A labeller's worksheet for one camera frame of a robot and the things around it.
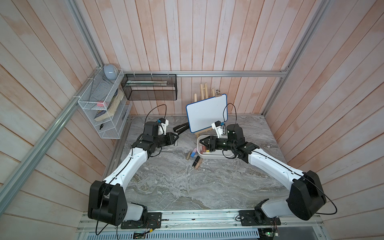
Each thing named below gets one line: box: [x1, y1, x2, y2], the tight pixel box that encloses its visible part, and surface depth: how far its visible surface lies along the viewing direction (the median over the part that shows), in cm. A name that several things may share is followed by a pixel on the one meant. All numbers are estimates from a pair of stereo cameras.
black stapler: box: [173, 122, 190, 135], surface depth 112 cm
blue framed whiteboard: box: [186, 94, 228, 133], surface depth 95 cm
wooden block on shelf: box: [94, 89, 124, 122], surface depth 83 cm
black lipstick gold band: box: [192, 155, 201, 168], surface depth 95 cm
